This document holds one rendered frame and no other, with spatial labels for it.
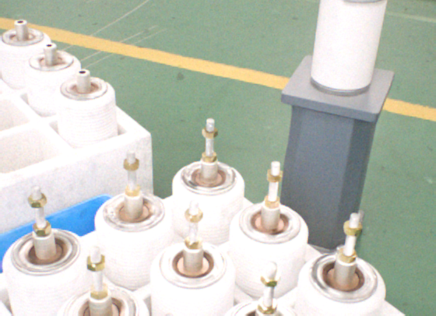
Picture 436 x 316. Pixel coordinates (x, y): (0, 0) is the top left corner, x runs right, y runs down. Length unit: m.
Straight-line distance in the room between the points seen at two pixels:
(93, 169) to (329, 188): 0.38
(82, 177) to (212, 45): 0.87
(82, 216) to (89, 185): 0.05
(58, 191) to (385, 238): 0.57
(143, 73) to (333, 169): 0.78
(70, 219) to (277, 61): 0.90
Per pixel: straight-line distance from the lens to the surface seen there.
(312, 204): 1.07
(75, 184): 1.06
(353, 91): 0.98
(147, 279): 0.82
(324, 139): 1.00
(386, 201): 1.29
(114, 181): 1.09
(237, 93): 1.59
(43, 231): 0.73
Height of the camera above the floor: 0.76
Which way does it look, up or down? 36 degrees down
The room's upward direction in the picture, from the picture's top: 3 degrees clockwise
